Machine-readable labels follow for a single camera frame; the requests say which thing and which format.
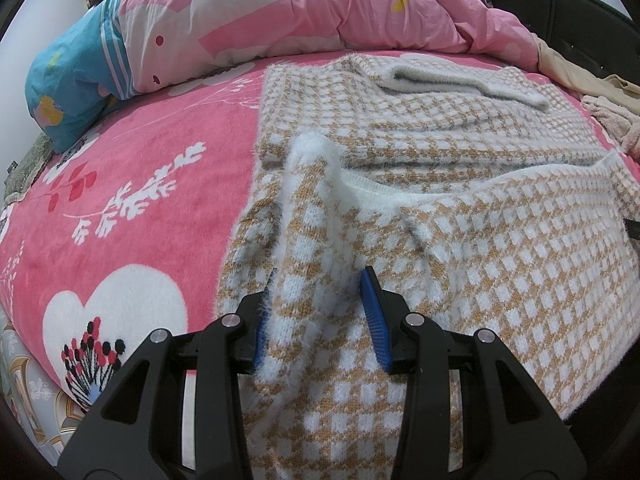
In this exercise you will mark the beige garment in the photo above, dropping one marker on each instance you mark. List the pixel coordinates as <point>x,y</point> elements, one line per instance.
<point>622,85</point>

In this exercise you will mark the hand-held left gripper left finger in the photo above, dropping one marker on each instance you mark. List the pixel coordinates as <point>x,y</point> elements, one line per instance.
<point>259,345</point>

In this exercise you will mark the patterned mattress sheet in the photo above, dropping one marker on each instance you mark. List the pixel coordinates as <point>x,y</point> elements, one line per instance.
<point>30,385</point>

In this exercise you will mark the cream cloth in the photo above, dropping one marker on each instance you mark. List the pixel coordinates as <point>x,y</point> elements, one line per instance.
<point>560,65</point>

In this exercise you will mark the pink floral bed blanket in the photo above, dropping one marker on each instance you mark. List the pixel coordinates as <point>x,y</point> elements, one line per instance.
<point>150,185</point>

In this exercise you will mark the pink and blue cartoon duvet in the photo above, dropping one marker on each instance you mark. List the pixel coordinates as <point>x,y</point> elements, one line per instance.
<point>250,20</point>

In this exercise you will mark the beige houndstooth knit cardigan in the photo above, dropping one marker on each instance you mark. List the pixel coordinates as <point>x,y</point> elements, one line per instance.
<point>500,285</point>

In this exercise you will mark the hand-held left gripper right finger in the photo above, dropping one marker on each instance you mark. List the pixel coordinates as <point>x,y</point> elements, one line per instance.
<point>377,330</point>

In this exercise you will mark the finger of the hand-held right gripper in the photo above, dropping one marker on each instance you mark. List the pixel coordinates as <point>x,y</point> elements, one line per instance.
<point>634,229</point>

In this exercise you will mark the grey patterned cloth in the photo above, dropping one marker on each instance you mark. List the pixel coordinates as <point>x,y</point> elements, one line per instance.
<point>30,170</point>

